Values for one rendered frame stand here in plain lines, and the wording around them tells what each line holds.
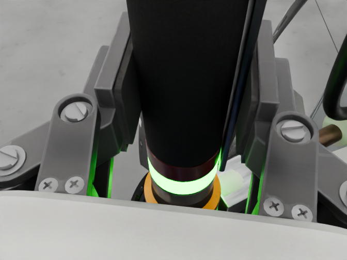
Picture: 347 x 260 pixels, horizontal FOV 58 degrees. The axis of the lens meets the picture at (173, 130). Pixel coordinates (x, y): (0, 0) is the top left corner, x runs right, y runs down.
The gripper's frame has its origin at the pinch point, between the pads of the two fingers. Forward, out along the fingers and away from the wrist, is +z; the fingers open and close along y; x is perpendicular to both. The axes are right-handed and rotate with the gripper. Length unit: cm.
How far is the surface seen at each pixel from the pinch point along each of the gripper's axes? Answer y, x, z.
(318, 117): 71, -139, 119
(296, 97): 20, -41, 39
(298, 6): 11.0, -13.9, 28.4
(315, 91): 80, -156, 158
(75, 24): -115, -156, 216
